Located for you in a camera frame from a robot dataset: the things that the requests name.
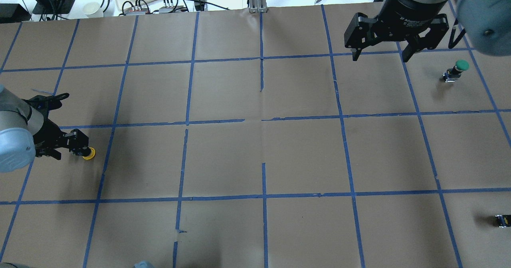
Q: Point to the black switch contact block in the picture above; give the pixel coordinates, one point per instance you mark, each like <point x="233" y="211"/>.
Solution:
<point x="503" y="220"/>

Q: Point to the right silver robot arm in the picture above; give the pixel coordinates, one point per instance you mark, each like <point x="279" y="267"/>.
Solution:
<point x="485" y="22"/>

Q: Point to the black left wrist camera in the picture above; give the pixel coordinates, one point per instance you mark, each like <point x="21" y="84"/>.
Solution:
<point x="44" y="104"/>

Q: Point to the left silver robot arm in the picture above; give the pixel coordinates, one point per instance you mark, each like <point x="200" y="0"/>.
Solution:
<point x="26" y="132"/>

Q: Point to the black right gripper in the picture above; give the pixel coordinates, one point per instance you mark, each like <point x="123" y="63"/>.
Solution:
<point x="407" y="10"/>

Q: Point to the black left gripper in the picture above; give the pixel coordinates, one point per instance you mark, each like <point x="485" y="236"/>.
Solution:
<point x="48" y="135"/>

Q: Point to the green push button switch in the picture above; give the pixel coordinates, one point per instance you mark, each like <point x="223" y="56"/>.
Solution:
<point x="451" y="75"/>

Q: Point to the white paper cup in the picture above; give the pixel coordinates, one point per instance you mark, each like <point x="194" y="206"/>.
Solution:
<point x="93" y="10"/>

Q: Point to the yellow push button switch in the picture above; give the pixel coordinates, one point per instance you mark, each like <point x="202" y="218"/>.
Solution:
<point x="91" y="154"/>

